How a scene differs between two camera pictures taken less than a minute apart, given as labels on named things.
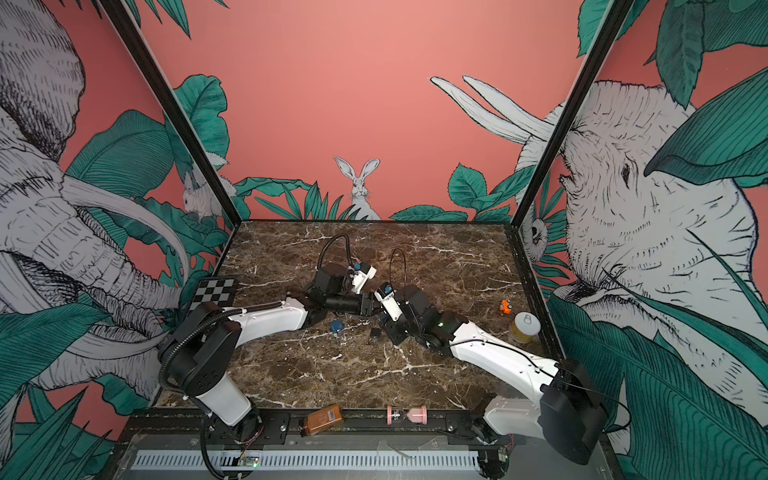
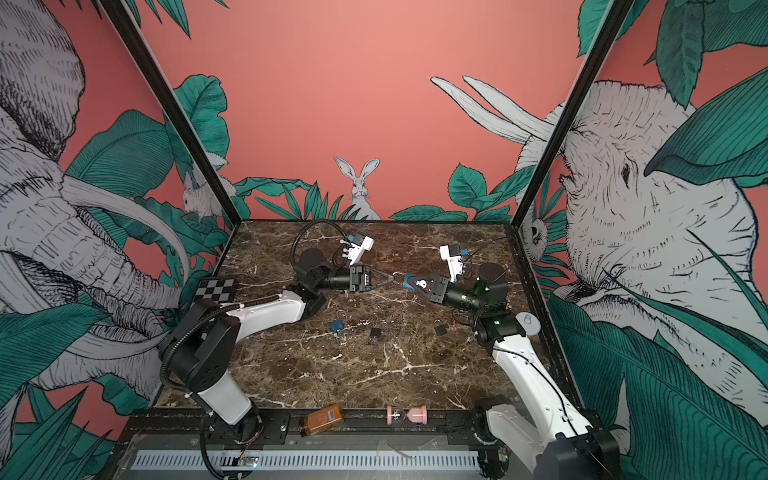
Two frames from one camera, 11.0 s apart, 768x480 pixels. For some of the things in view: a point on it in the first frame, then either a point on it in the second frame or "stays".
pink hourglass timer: [414, 415] stays
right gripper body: [399, 331] to [444, 292]
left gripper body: [364, 312] to [355, 276]
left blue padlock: [336, 326] stays
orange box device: [323, 418] stays
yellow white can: [526, 327] stays
